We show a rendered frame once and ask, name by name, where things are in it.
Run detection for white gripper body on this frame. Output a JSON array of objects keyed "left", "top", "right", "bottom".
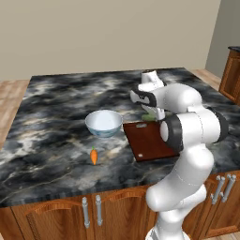
[{"left": 141, "top": 104, "right": 166, "bottom": 122}]

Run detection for green vegetable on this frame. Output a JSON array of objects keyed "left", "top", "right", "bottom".
[{"left": 142, "top": 113, "right": 157, "bottom": 123}]

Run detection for dark red rectangular tray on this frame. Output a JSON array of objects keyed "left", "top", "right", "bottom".
[{"left": 122, "top": 120, "right": 181, "bottom": 163}]

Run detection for white pale blue bowl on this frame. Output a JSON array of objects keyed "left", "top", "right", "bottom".
[{"left": 84, "top": 109, "right": 124, "bottom": 139}]

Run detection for orange carrot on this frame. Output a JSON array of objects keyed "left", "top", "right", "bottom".
[{"left": 89, "top": 145, "right": 99, "bottom": 166}]

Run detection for brown wooden cupboard run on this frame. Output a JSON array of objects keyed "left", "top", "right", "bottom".
[{"left": 217, "top": 45, "right": 240, "bottom": 106}]

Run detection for brown wooden cupboard door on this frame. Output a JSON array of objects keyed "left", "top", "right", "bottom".
[
  {"left": 187, "top": 176, "right": 225, "bottom": 240},
  {"left": 92, "top": 187, "right": 158, "bottom": 240},
  {"left": 10, "top": 199, "right": 94, "bottom": 240},
  {"left": 207, "top": 171, "right": 240, "bottom": 236}
]

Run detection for silver bar handle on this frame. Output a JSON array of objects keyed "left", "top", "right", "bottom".
[
  {"left": 210, "top": 174, "right": 226, "bottom": 206},
  {"left": 81, "top": 196, "right": 91, "bottom": 230},
  {"left": 219, "top": 172, "right": 237, "bottom": 203},
  {"left": 95, "top": 194, "right": 104, "bottom": 227}
]

